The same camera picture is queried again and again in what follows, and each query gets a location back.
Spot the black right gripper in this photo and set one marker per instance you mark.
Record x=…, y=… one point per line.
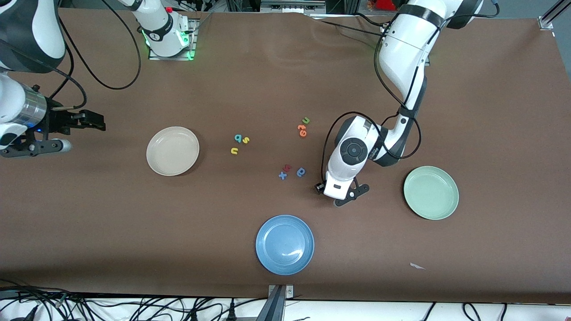
x=57, y=121

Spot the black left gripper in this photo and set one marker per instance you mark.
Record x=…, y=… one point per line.
x=319, y=187

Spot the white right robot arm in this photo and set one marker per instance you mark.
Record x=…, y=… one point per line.
x=163, y=31

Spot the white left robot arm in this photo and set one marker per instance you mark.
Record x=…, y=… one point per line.
x=401, y=53

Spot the blue foam letter a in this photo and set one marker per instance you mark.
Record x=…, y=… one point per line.
x=298, y=172

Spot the orange foam letter g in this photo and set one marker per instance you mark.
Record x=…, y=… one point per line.
x=299, y=129

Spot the blue plate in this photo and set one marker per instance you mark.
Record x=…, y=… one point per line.
x=284, y=245

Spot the beige brown plate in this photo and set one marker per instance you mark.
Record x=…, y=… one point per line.
x=172, y=151

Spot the brown table cover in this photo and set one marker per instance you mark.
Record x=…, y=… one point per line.
x=89, y=214

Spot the green plate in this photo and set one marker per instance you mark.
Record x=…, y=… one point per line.
x=431, y=192

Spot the white paper scrap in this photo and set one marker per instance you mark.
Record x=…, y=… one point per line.
x=415, y=266

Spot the black plug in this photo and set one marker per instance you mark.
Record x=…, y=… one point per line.
x=24, y=315
x=193, y=315
x=231, y=312

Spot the grey metal box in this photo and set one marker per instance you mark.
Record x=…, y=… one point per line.
x=292, y=6

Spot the red box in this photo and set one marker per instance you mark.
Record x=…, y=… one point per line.
x=386, y=4

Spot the grey metal bracket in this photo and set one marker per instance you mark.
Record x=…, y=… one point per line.
x=280, y=292

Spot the aluminium frame corner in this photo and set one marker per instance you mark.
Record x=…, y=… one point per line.
x=545, y=23

